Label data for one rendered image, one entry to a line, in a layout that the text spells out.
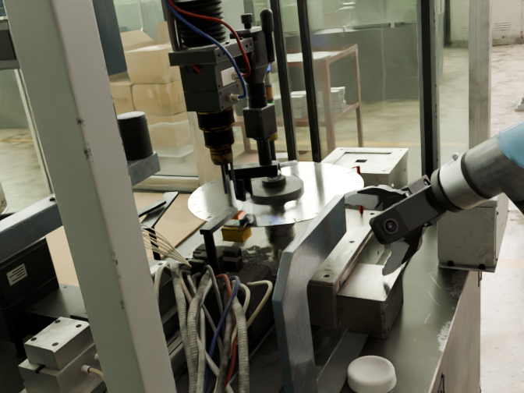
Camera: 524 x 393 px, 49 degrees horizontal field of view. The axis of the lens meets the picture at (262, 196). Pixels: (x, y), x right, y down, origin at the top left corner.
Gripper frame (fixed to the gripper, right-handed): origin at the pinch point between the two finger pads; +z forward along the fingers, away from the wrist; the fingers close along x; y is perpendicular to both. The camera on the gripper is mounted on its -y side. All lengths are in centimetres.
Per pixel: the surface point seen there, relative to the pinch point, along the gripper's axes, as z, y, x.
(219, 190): 20.1, -4.1, 21.0
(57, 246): 75, -14, 35
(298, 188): 6.6, 1.1, 13.0
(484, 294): 75, 132, -56
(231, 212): 5.3, -16.3, 14.6
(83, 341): 16.4, -42.9, 8.9
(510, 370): 54, 90, -71
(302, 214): 1.4, -6.5, 8.4
